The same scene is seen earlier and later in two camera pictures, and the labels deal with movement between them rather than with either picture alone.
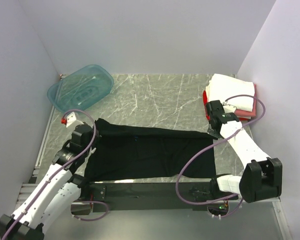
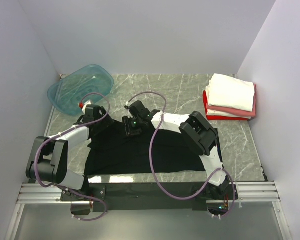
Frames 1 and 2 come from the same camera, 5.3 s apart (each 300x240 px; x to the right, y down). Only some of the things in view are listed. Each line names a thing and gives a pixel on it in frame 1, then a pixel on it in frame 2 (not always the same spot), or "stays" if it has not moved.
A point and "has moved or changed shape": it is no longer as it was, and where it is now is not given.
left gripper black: [92, 133] → [106, 120]
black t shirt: [121, 152] has moved or changed shape
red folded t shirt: [205, 100] stays
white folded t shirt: [221, 87] stays
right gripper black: [216, 135] → [126, 121]
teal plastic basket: [79, 89] stays
